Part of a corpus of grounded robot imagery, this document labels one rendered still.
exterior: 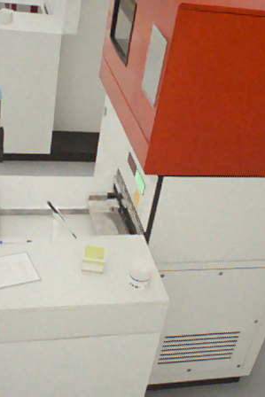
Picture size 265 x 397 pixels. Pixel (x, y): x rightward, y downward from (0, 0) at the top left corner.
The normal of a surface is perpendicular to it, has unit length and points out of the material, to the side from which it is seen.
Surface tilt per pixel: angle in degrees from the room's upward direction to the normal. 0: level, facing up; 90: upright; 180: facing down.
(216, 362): 90
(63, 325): 90
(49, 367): 90
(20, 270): 0
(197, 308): 90
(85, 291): 0
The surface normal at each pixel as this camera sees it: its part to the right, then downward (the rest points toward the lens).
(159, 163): 0.23, 0.58
